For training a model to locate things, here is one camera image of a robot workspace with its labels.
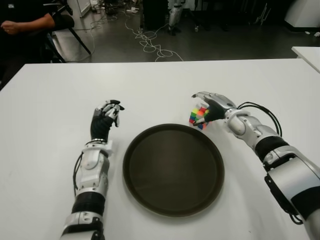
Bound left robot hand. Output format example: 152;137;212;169
89;99;126;143

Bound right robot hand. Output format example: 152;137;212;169
191;91;237;126

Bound multicolour Rubik's cube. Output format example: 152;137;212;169
188;104;211;131

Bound person bare forearm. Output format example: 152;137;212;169
0;11;56;35

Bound round dark brown plate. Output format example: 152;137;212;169
122;123;225;218

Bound white humanoid robot background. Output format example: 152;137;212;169
167;0;185;36

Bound white side table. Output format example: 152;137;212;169
291;46;320;75

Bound black chair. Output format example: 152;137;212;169
42;4;92;63

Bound black cabinet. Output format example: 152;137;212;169
142;0;171;30

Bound white board panel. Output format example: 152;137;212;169
66;0;95;18

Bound white machine housing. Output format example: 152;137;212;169
283;0;320;28

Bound seated person black clothes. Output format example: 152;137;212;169
0;0;76;87

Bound tangled white floor cable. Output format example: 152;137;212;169
124;14;185;63

